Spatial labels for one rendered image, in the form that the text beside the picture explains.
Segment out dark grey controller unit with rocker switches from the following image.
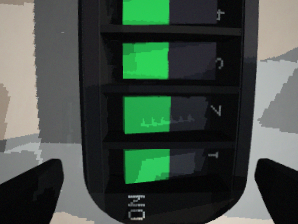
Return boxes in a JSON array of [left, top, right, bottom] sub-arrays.
[[77, 0, 259, 224]]

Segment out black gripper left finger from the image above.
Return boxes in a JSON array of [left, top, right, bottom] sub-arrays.
[[0, 159, 64, 224]]

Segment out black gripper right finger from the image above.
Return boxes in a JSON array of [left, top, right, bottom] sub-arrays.
[[254, 157, 298, 224]]

